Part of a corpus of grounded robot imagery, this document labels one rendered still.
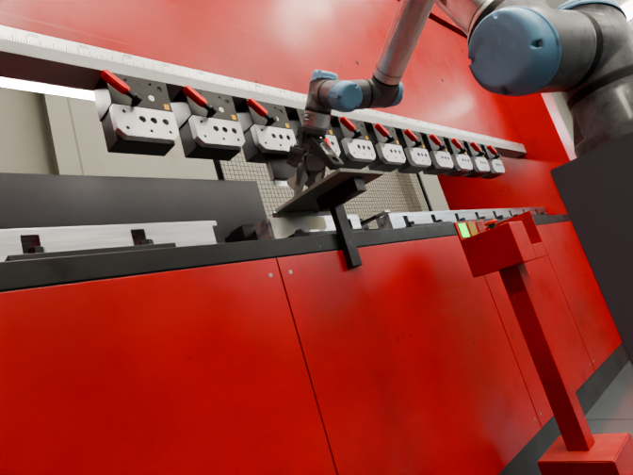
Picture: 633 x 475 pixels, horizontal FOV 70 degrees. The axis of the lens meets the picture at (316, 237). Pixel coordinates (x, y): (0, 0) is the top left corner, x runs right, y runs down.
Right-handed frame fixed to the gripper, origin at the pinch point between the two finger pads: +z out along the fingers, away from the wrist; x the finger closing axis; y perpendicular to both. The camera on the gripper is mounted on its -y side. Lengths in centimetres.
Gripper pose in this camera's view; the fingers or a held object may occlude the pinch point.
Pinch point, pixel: (306, 198)
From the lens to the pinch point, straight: 132.8
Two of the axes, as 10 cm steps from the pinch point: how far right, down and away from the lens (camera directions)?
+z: -2.0, 9.4, 2.7
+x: -6.9, 0.6, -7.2
